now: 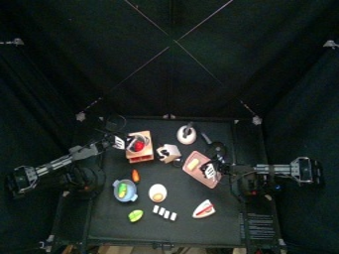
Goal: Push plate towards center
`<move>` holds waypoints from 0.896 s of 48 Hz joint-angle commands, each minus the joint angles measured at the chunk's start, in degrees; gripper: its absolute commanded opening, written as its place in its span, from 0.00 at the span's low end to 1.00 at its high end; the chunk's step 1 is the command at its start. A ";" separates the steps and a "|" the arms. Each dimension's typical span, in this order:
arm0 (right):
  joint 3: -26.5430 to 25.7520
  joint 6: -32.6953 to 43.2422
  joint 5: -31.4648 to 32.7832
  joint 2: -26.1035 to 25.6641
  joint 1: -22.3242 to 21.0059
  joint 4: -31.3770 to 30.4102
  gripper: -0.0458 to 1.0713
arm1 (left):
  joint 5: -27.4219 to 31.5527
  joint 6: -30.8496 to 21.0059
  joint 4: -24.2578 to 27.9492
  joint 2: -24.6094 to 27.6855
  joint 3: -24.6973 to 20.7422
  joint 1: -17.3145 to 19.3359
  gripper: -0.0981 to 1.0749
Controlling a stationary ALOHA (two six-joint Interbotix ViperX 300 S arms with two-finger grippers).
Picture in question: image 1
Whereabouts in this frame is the white round plate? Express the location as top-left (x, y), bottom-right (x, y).
top-left (147, 183), bottom-right (170, 203)

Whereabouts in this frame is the small metal bowl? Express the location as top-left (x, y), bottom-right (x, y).
top-left (127, 134), bottom-right (152, 154)

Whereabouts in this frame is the pink rectangular tray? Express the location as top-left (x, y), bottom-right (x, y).
top-left (182, 150), bottom-right (224, 190)

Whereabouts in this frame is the yellow toy butter block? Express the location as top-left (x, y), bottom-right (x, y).
top-left (186, 158), bottom-right (202, 172)

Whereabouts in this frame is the black toy frying pan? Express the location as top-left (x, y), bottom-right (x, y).
top-left (200, 132), bottom-right (230, 161)

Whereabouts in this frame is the white wooden toy coffee machine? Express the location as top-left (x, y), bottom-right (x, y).
top-left (156, 143), bottom-right (183, 165)

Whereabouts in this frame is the white pot with black lid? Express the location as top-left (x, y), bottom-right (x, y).
top-left (176, 122), bottom-right (199, 146)

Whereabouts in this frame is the yellow toy corn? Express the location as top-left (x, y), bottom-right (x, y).
top-left (116, 183), bottom-right (130, 198)

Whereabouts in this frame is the light blue toy pot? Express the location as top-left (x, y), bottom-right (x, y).
top-left (111, 179), bottom-right (139, 202)

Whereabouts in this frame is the green toy leaf vegetable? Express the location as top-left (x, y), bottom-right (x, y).
top-left (127, 209), bottom-right (144, 223)

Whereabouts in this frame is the white toy iron red handle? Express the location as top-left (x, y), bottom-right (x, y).
top-left (191, 198), bottom-right (218, 220)

